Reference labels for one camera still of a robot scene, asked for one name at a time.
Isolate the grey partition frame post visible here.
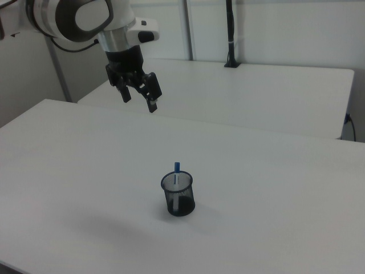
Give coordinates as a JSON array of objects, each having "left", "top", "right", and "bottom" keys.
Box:
[{"left": 181, "top": 0, "right": 198, "bottom": 61}]

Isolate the white side table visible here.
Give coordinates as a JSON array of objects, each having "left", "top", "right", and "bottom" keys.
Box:
[{"left": 77, "top": 58, "right": 355, "bottom": 140}]

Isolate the blue and white marker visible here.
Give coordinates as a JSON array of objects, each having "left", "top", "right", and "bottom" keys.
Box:
[{"left": 172, "top": 162, "right": 181, "bottom": 213}]

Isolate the black camera stand pole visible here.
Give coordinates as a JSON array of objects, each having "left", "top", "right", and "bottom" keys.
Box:
[{"left": 223, "top": 0, "right": 242, "bottom": 69}]

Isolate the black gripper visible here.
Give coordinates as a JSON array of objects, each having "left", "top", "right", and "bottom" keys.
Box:
[{"left": 104, "top": 45, "right": 163, "bottom": 114}]

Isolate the grey wall frame post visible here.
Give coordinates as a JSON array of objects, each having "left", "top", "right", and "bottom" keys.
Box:
[{"left": 44, "top": 36, "right": 72, "bottom": 103}]

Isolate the black floor cable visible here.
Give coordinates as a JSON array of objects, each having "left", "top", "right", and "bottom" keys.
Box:
[{"left": 344, "top": 113, "right": 358, "bottom": 142}]

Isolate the black mesh pen cup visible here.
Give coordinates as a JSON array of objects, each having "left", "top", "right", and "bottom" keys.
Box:
[{"left": 160, "top": 171, "right": 197, "bottom": 217}]

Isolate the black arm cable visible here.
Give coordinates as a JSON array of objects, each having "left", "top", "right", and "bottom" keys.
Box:
[{"left": 50, "top": 37, "right": 101, "bottom": 54}]

